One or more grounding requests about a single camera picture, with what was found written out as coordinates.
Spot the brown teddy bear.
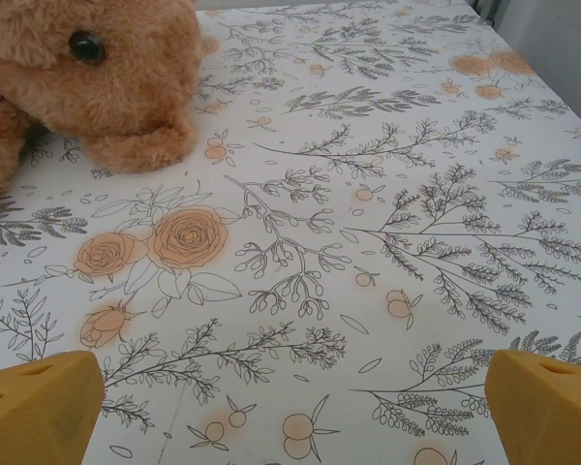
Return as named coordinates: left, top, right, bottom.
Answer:
left=0, top=0, right=207, bottom=219

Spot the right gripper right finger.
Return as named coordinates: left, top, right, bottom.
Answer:
left=483, top=349, right=581, bottom=465

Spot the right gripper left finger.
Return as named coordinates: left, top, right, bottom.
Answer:
left=0, top=352, right=101, bottom=465

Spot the floral printed table mat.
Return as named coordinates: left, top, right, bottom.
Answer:
left=0, top=7, right=581, bottom=465

